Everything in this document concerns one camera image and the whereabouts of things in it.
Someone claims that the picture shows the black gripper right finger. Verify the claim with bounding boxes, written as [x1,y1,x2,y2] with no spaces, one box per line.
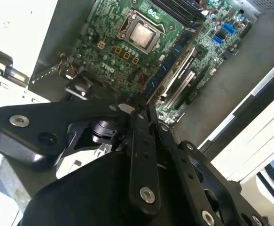
[147,105,266,226]

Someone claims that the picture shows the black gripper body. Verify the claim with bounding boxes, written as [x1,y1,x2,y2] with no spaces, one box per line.
[21,152,196,226]

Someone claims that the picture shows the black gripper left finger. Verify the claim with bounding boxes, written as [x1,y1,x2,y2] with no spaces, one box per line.
[0,94,162,215]

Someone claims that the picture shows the RAM memory stick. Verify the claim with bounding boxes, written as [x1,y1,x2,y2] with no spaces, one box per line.
[145,25,194,105]

